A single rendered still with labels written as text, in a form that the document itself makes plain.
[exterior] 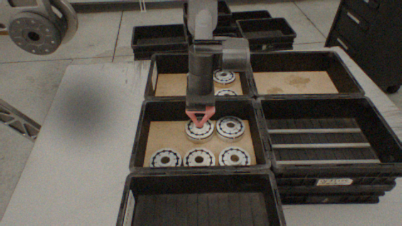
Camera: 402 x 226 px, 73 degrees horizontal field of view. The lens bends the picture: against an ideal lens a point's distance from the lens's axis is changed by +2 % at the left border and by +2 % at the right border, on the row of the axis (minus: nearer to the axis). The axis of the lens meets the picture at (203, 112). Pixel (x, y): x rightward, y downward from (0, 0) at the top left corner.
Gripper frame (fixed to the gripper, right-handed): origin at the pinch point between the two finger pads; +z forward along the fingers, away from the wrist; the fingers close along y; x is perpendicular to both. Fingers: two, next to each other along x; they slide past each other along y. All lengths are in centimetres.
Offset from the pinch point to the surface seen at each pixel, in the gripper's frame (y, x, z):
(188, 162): 0.0, 2.7, 20.6
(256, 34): 150, -51, 53
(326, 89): 38, -55, 20
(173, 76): 48, 10, 23
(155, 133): 14.9, 14.7, 24.0
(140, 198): -9.9, 16.4, 24.5
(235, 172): -8.3, -10.5, 13.7
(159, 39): 143, 28, 57
